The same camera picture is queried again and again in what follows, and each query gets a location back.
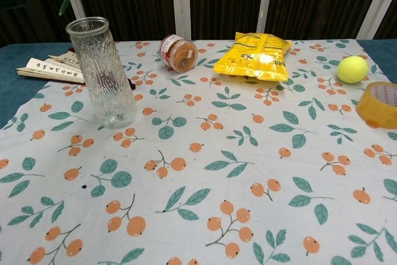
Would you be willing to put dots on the yellow-green tennis ball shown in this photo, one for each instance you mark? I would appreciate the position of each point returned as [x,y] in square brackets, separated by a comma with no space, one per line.
[352,69]

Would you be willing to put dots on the teal table cover cloth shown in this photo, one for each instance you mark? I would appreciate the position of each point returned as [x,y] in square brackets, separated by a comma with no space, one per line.
[18,91]

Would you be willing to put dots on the clear yellowish packing tape roll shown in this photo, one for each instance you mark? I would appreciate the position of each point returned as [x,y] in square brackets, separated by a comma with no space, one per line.
[373,108]

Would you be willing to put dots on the clear textured glass vase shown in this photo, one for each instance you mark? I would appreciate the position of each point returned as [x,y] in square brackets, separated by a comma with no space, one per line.
[104,82]

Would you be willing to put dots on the yellow snack bag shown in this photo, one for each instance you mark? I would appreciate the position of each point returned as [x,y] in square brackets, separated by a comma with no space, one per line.
[254,57]

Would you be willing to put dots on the rubber band jar red label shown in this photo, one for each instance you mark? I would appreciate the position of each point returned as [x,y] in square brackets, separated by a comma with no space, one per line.
[181,55]

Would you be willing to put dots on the folding fan with calligraphy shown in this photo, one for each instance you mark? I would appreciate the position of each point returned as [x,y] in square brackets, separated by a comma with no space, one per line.
[49,68]

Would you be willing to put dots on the fruit and leaf print tablecloth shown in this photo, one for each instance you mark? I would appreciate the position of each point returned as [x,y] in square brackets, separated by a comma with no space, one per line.
[235,159]

